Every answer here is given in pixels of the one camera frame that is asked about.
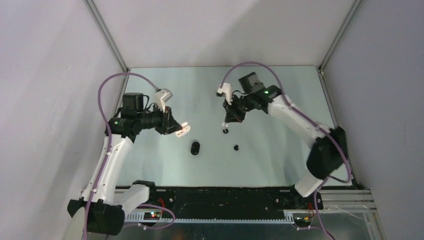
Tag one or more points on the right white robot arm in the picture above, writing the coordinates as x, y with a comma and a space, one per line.
328, 146

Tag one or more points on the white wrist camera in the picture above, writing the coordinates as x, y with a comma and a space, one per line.
226, 91
161, 97

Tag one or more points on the right aluminium frame post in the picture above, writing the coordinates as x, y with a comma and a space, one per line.
355, 6

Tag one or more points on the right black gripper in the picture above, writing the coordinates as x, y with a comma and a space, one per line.
232, 115

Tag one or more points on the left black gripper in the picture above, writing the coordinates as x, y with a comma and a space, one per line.
168, 125

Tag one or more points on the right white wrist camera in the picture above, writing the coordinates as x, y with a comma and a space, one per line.
226, 91

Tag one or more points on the aluminium frame post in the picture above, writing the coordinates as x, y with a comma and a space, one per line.
355, 6
106, 34

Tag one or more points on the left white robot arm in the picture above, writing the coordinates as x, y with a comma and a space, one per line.
98, 210

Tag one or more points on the left aluminium frame post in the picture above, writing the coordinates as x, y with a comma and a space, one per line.
106, 34

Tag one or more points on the white earbud charging case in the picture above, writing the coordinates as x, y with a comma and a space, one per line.
185, 129

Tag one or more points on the black earbud charging case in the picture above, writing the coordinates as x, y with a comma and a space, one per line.
195, 148

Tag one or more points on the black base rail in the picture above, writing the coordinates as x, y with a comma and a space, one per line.
233, 203

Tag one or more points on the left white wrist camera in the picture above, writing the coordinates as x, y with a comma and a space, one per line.
161, 97

